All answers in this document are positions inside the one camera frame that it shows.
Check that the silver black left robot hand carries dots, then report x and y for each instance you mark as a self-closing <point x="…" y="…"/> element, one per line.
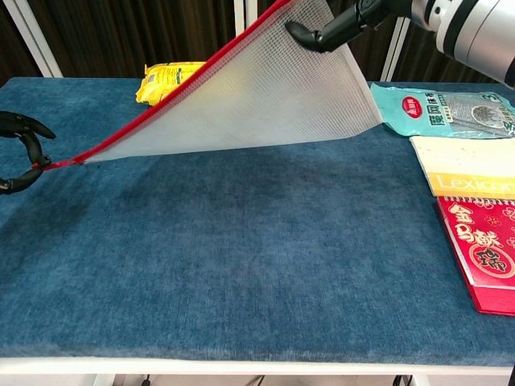
<point x="35" y="149"/>

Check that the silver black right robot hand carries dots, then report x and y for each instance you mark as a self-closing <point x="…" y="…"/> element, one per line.
<point x="342" y="28"/>

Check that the silver mesh zipper pouch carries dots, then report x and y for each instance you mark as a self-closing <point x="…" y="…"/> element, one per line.
<point x="261" y="100"/>

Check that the yellow snack bag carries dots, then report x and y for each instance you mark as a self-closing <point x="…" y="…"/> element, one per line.
<point x="161" y="82"/>

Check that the teal steel scrubber package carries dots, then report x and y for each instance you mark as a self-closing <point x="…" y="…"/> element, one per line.
<point x="418" y="116"/>

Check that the cream yellow Lexicon book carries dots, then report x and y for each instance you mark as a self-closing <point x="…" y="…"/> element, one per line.
<point x="462" y="161"/>

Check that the blue felt table cover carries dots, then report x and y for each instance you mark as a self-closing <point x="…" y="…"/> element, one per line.
<point x="241" y="241"/>

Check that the red 2025 desk calendar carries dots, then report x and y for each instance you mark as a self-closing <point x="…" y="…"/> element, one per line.
<point x="483" y="249"/>

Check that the white partition frame post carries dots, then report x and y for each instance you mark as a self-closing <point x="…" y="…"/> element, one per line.
<point x="35" y="40"/>
<point x="388" y="68"/>
<point x="240" y="16"/>

